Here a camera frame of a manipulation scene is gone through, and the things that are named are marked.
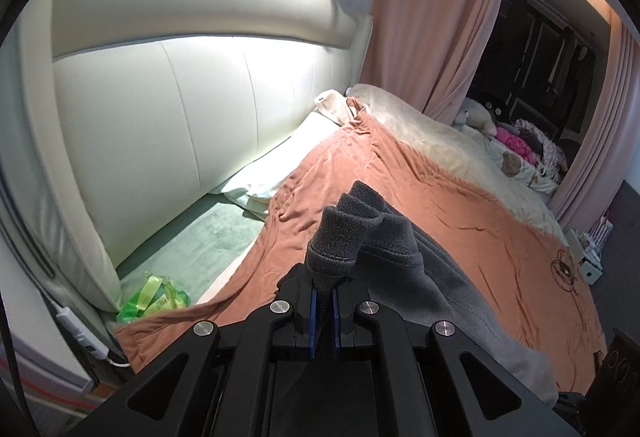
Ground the beige plush toy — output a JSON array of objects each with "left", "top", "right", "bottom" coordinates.
[{"left": 452, "top": 98, "right": 497, "bottom": 137}]

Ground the orange-brown duvet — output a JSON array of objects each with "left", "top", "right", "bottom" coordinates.
[{"left": 115, "top": 104, "right": 606, "bottom": 391}]

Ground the pink garment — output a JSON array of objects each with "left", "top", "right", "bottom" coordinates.
[{"left": 496, "top": 127, "right": 536, "bottom": 165}]

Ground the cream padded headboard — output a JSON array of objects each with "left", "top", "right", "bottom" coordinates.
[{"left": 1, "top": 0, "right": 372, "bottom": 317}]

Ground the white power strip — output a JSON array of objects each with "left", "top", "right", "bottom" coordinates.
[{"left": 55, "top": 307, "right": 108, "bottom": 361}]

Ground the floral patterned cloth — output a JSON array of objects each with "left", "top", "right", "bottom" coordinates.
[{"left": 514, "top": 119, "right": 568, "bottom": 184}]

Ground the pink curtain right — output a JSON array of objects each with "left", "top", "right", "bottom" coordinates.
[{"left": 549, "top": 15, "right": 639, "bottom": 230}]

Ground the pink curtain left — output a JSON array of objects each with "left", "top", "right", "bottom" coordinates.
[{"left": 361, "top": 0, "right": 501, "bottom": 124}]

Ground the cream bed sheet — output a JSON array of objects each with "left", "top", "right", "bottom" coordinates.
[{"left": 346, "top": 84, "right": 566, "bottom": 241}]

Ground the pink curtain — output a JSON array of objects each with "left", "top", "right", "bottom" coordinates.
[
  {"left": 549, "top": 15, "right": 639, "bottom": 230},
  {"left": 361, "top": 0, "right": 501, "bottom": 124}
]

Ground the grey t-shirt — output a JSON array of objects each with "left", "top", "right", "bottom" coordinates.
[{"left": 305, "top": 182, "right": 559, "bottom": 407}]

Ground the green plastic bag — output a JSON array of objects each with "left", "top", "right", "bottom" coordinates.
[{"left": 116, "top": 273, "right": 191, "bottom": 323}]

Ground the red white striped bag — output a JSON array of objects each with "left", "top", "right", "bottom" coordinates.
[{"left": 589, "top": 215, "right": 614, "bottom": 251}]

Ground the brown teddy bear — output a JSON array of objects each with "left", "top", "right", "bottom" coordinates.
[{"left": 501, "top": 151, "right": 523, "bottom": 178}]

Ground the white charging cable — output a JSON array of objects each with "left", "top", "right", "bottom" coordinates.
[{"left": 104, "top": 348, "right": 132, "bottom": 369}]

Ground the white bedside cabinet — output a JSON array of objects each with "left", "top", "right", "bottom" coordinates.
[{"left": 565, "top": 229, "right": 603, "bottom": 285}]

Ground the black coiled cable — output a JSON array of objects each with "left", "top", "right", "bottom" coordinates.
[{"left": 549, "top": 248, "right": 582, "bottom": 295}]

